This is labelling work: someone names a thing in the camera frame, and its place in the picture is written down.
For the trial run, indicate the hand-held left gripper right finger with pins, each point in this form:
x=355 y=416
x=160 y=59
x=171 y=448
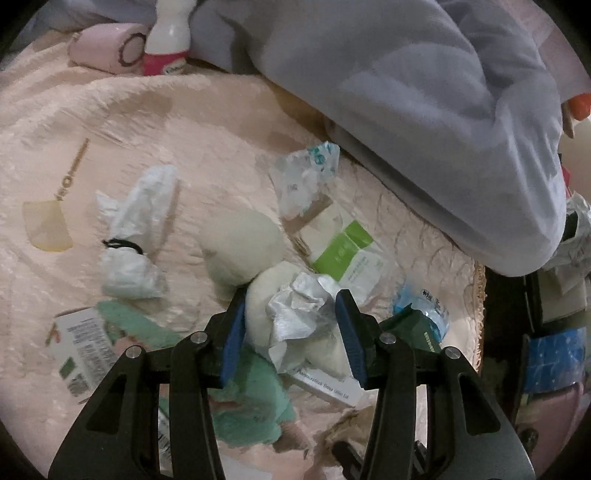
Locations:
x=351 y=332

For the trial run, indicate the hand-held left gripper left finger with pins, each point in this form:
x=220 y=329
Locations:
x=233 y=332

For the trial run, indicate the silver foil wrapper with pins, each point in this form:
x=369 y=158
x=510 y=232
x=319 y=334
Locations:
x=295 y=304

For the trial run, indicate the dark green packet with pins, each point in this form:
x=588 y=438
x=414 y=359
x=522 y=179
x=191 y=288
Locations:
x=411 y=330

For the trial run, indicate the white medicine box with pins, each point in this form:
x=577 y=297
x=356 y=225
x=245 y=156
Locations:
x=323 y=390

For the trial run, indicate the mint green cloth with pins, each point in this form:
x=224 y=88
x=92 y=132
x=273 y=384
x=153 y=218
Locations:
x=249 y=406

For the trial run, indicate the blue crumpled packet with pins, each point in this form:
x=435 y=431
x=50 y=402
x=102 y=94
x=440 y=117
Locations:
x=427 y=304

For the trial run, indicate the green and white carton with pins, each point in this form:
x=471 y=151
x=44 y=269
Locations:
x=341 y=249

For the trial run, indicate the tan fuzzy toy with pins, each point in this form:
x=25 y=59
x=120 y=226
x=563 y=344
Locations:
x=346 y=424

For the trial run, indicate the white barcode box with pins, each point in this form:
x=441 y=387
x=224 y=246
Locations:
x=83 y=346

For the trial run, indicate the white plastic bag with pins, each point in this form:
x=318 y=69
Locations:
x=134 y=207

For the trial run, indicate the clear teal printed wrapper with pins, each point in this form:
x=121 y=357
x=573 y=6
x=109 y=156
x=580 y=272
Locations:
x=295 y=180

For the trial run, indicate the blue wrapped package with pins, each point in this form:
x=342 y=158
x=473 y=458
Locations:
x=558 y=360

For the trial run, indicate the yellow fan-shaped tag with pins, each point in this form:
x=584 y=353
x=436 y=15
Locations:
x=46 y=226

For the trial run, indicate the pink cabinet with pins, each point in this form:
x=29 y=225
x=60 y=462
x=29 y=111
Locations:
x=554 y=415

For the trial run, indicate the pink fringed blanket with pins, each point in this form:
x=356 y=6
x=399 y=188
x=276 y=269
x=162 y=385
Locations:
x=138 y=120

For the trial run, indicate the white crumpled plastic bags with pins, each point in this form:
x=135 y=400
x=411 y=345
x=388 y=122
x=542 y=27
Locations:
x=575 y=240

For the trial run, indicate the grey duvet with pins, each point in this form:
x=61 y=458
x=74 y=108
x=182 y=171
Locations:
x=392 y=92

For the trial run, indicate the white bottle pink label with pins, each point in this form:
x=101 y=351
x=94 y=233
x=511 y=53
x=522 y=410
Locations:
x=168 y=37

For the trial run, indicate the pink tissue roll pack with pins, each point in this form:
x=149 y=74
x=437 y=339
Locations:
x=99 y=46

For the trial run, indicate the orange object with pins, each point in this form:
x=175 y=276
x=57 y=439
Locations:
x=579 y=106

